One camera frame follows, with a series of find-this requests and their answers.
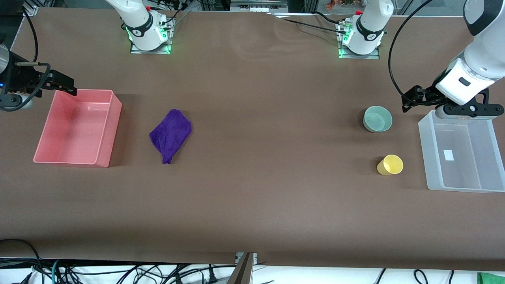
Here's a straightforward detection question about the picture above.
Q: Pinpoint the green bowl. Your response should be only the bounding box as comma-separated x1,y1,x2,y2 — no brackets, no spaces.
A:
363,105,393,133

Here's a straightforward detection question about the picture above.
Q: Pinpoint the pink plastic bin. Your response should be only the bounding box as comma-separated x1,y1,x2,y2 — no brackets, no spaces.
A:
33,90,123,168

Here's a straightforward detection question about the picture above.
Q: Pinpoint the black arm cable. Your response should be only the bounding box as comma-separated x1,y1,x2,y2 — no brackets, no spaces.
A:
0,11,52,112
388,0,434,99

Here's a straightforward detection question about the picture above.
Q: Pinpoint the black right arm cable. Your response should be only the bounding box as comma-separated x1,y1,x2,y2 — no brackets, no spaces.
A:
0,11,52,112

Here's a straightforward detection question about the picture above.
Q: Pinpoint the metal post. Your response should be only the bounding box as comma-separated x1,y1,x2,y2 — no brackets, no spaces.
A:
229,252,255,284

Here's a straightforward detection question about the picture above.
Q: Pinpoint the clear plastic bin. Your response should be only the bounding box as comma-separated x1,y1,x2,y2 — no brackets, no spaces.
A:
417,110,505,193

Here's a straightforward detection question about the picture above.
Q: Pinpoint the white power strip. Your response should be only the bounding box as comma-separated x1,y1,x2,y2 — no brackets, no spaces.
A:
230,0,289,13

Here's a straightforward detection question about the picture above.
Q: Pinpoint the green object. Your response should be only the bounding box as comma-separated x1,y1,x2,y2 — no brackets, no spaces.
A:
477,272,505,284

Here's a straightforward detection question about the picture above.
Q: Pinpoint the orange object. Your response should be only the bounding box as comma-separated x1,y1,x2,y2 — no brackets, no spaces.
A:
326,0,356,11

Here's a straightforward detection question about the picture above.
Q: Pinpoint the yellow plastic cup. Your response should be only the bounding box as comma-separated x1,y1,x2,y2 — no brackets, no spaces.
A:
377,155,404,176

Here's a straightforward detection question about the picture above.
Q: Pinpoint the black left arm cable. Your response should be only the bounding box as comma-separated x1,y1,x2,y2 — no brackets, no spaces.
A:
388,0,434,99

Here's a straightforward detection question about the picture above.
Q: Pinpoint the purple cloth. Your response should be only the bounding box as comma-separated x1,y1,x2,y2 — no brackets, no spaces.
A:
149,109,193,165

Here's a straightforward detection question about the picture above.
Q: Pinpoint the black looped cable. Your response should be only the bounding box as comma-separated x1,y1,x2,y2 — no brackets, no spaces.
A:
0,238,45,284

